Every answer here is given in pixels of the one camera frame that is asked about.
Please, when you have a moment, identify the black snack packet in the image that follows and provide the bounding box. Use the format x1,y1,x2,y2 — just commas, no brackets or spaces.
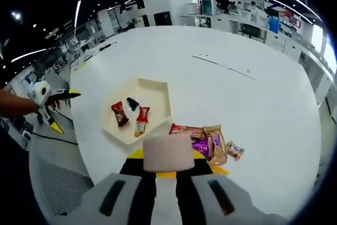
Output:
125,96,140,112

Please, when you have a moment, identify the yellow paper strip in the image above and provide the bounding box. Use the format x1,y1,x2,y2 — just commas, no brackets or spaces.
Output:
75,61,92,72

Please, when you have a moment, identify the red blue wall banner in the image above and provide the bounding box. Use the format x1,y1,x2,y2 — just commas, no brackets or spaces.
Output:
279,11,302,28

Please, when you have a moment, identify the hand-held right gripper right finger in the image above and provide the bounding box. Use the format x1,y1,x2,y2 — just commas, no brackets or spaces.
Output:
175,151,288,225

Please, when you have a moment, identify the light blue screen machine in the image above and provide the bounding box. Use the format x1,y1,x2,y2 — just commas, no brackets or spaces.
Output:
200,0,218,15

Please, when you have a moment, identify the white table socket strip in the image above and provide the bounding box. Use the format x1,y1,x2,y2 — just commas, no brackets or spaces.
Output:
192,54,256,81

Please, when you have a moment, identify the white mesh office chair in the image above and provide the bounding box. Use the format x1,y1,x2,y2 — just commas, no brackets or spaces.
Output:
28,138,94,217

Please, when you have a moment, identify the golden brown snack packet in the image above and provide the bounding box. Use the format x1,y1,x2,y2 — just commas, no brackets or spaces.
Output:
202,124,229,165

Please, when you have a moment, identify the blue plastic bin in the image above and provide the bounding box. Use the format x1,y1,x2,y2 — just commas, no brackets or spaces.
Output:
268,17,280,34

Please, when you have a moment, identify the black slim tool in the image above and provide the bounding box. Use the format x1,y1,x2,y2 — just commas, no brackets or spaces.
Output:
98,42,118,51

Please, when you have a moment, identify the black cabinet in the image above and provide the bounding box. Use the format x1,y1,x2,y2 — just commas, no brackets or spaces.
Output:
154,11,172,27

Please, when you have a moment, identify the long red orange snack packet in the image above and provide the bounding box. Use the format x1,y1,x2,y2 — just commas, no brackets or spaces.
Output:
168,123,205,138

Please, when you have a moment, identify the beige hexagonal container tray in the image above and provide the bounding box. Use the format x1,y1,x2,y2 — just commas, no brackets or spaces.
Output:
101,77,173,146

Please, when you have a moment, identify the person's left hand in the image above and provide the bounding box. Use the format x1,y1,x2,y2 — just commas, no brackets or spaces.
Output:
39,97,62,112

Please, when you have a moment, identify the bright red snack packet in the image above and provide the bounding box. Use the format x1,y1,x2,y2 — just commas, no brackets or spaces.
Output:
136,106,151,123

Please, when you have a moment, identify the purple snack packet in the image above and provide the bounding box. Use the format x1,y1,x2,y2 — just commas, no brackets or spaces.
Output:
191,138,213,160

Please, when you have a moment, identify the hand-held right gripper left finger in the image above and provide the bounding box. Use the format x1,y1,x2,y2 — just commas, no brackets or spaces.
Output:
65,148,158,225

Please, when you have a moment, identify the dark red snack packet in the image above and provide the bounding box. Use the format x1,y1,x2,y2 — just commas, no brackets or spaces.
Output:
110,101,130,128

